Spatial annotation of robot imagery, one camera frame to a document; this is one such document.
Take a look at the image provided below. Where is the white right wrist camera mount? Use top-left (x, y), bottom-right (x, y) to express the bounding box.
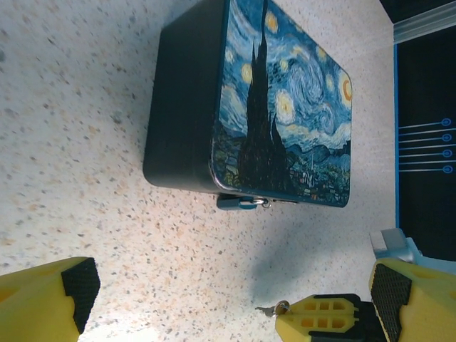
top-left (369, 229), bottom-right (423, 266)

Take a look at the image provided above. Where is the slanted aluminium frame post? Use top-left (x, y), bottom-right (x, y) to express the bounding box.
top-left (393, 5), bottom-right (456, 41)

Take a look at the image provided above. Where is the blue table border strip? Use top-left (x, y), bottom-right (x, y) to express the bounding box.
top-left (393, 42), bottom-right (403, 229)

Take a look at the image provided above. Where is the small silver key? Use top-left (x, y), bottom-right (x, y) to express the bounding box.
top-left (254, 301), bottom-right (291, 318)

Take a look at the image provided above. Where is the starry night print tin box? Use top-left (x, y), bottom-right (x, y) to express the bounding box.
top-left (142, 0), bottom-right (353, 209)

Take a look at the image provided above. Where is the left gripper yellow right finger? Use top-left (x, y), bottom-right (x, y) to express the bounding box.
top-left (368, 259), bottom-right (456, 342)

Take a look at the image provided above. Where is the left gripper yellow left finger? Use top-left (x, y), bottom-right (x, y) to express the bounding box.
top-left (0, 256), bottom-right (100, 342)

